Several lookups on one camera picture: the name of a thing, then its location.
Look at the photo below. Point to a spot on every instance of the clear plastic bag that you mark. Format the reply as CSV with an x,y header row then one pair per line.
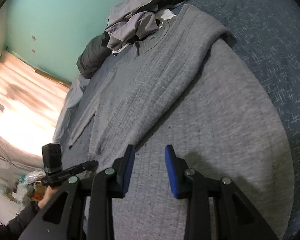
x,y
27,180

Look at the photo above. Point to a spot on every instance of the person's left hand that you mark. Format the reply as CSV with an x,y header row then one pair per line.
x,y
48,196

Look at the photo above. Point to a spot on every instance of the dark grey rolled quilt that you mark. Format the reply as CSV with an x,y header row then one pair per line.
x,y
92,55

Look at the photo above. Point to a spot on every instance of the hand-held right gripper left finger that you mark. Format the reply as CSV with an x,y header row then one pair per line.
x,y
130,165

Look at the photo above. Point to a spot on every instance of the person's left forearm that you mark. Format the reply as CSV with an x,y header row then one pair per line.
x,y
22,220

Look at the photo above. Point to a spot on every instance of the grey knitted sweater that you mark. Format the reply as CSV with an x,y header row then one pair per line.
x,y
190,105

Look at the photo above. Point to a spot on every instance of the light grey duvet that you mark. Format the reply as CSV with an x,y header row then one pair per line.
x,y
70,100

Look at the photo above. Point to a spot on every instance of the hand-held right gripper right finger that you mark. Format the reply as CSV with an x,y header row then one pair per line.
x,y
170,172

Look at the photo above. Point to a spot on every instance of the bed with blue sheet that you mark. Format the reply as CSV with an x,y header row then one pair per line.
x,y
265,30

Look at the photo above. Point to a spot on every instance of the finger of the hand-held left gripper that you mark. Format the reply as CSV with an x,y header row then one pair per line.
x,y
86,167

